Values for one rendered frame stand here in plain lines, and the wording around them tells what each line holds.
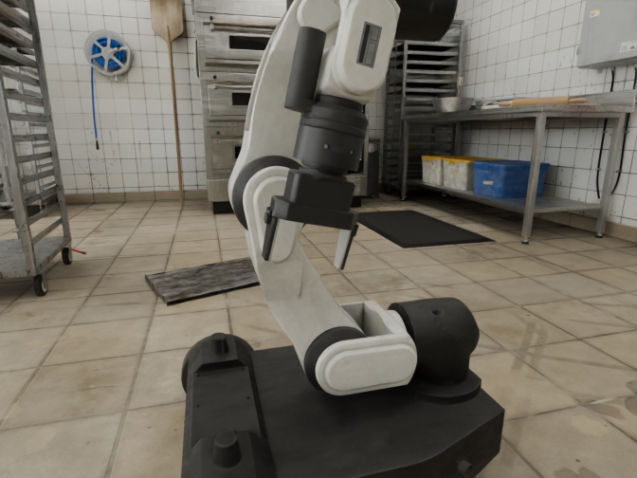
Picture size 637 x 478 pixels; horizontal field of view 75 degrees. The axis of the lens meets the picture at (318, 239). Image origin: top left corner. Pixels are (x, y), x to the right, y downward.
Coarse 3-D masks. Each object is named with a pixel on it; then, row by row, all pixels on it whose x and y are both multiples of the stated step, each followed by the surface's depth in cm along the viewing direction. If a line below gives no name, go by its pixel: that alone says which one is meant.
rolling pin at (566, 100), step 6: (564, 96) 268; (504, 102) 294; (510, 102) 292; (516, 102) 287; (522, 102) 284; (528, 102) 281; (534, 102) 279; (540, 102) 276; (546, 102) 273; (552, 102) 271; (558, 102) 268; (564, 102) 266; (576, 102) 263; (582, 102) 261
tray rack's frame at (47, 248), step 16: (32, 0) 203; (32, 16) 204; (32, 32) 206; (48, 96) 215; (48, 112) 216; (0, 128) 213; (48, 128) 217; (0, 144) 214; (64, 208) 229; (16, 224) 225; (64, 224) 231; (0, 240) 224; (16, 240) 224; (48, 240) 224; (64, 240) 224; (0, 256) 195; (16, 256) 195; (48, 256) 195; (0, 272) 173; (16, 272) 175
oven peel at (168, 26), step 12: (156, 0) 401; (168, 0) 404; (180, 0) 407; (156, 12) 402; (168, 12) 405; (180, 12) 408; (156, 24) 403; (168, 24) 406; (180, 24) 409; (168, 36) 406; (168, 48) 408; (180, 168) 422; (180, 180) 423; (180, 192) 424
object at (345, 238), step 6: (342, 234) 59; (348, 234) 57; (354, 234) 58; (342, 240) 58; (348, 240) 57; (342, 246) 58; (348, 246) 58; (336, 252) 60; (342, 252) 58; (348, 252) 58; (336, 258) 60; (342, 258) 58; (336, 264) 60; (342, 264) 58
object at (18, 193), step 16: (0, 64) 158; (0, 80) 158; (0, 96) 159; (0, 112) 160; (16, 160) 166; (16, 176) 167; (16, 192) 168; (16, 208) 169; (32, 256) 175; (32, 272) 177
